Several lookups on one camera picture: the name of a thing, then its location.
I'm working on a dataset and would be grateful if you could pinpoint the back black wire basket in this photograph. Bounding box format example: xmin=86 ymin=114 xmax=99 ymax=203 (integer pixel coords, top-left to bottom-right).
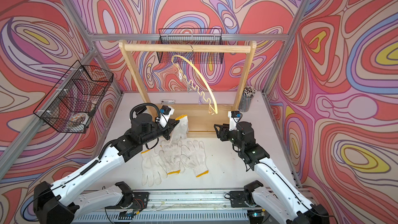
xmin=157 ymin=27 xmax=224 ymax=65

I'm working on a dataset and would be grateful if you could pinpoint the white stapler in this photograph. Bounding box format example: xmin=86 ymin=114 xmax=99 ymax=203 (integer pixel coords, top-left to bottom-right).
xmin=161 ymin=100 xmax=175 ymax=105

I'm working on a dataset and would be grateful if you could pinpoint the white glove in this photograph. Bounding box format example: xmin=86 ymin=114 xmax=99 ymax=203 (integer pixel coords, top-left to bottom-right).
xmin=180 ymin=140 xmax=209 ymax=177
xmin=170 ymin=115 xmax=189 ymax=144
xmin=141 ymin=149 xmax=167 ymax=187
xmin=159 ymin=141 xmax=185 ymax=175

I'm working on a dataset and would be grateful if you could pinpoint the side black wire basket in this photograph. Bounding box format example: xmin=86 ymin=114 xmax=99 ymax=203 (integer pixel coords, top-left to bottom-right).
xmin=33 ymin=61 xmax=114 ymax=134

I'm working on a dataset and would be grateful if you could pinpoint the mesh pencil cup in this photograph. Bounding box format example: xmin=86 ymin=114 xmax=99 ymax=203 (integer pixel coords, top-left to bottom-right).
xmin=238 ymin=86 xmax=256 ymax=112

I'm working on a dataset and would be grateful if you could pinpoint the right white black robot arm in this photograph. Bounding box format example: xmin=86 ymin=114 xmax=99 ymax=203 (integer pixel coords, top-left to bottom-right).
xmin=214 ymin=121 xmax=330 ymax=224

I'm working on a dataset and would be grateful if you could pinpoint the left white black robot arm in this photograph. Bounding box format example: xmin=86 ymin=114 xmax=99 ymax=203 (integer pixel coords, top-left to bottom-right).
xmin=33 ymin=113 xmax=179 ymax=224

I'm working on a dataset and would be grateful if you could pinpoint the wooden hanging rack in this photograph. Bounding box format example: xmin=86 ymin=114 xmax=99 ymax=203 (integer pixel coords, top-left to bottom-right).
xmin=119 ymin=40 xmax=257 ymax=138

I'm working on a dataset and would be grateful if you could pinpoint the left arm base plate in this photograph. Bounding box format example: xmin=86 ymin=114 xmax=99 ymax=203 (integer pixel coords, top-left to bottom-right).
xmin=107 ymin=191 xmax=150 ymax=210

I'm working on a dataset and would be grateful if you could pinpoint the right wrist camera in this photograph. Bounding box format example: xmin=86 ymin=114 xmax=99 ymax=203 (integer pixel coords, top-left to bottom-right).
xmin=228 ymin=111 xmax=242 ymax=131

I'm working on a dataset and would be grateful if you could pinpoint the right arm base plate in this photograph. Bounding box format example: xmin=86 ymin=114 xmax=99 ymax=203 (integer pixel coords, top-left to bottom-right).
xmin=224 ymin=190 xmax=260 ymax=208

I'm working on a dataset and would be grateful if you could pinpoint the yellow curved clip hanger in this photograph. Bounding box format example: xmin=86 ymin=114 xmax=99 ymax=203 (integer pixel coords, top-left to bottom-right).
xmin=170 ymin=54 xmax=219 ymax=116

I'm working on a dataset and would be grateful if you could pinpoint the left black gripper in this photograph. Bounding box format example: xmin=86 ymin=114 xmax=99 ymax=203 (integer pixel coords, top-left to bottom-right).
xmin=139 ymin=119 xmax=180 ymax=147

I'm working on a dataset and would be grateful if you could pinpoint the aluminium front rail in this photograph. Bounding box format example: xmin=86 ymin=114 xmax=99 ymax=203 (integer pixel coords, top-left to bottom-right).
xmin=62 ymin=188 xmax=324 ymax=224

